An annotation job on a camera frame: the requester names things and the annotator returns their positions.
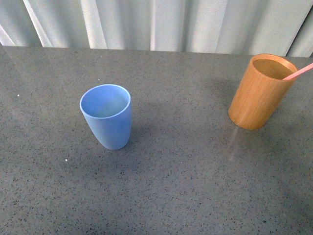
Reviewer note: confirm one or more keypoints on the white curtain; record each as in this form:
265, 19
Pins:
281, 27

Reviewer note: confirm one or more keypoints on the blue plastic cup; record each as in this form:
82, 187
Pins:
107, 110

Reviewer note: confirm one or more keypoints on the pink chopstick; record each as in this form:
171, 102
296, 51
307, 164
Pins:
299, 72

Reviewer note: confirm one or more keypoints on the wooden chopstick holder cup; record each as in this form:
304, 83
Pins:
261, 90

